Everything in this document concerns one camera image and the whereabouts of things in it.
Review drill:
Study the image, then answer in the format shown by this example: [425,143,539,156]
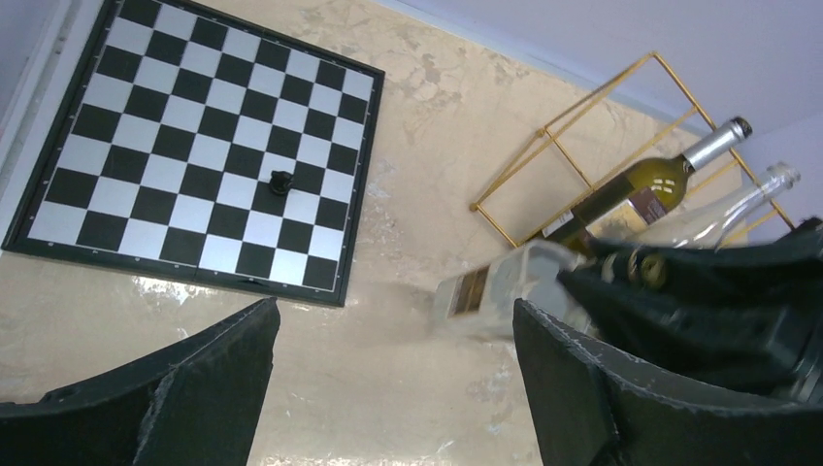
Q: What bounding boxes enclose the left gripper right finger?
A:
[512,299,822,465]

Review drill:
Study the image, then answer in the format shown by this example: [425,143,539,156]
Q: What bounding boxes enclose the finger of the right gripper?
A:
[588,216,822,305]
[558,256,822,396]

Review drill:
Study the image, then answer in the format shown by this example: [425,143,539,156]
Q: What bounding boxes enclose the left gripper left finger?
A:
[1,298,280,465]

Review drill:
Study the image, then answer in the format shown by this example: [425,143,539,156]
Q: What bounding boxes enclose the clear glass bottle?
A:
[629,162,801,249]

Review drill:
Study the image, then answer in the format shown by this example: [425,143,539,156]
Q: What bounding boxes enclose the clear square liquor bottle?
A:
[429,240,670,342]

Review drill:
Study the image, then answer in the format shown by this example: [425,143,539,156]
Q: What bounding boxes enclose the green bottle silver neck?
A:
[532,116,752,255]

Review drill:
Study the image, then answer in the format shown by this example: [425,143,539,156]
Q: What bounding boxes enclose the black chess piece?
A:
[268,171,293,197]

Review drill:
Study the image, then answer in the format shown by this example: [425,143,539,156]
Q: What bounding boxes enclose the black white chessboard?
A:
[3,0,384,307]

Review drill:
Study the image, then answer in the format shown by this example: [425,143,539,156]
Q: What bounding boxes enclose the gold wire wine rack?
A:
[468,51,797,250]

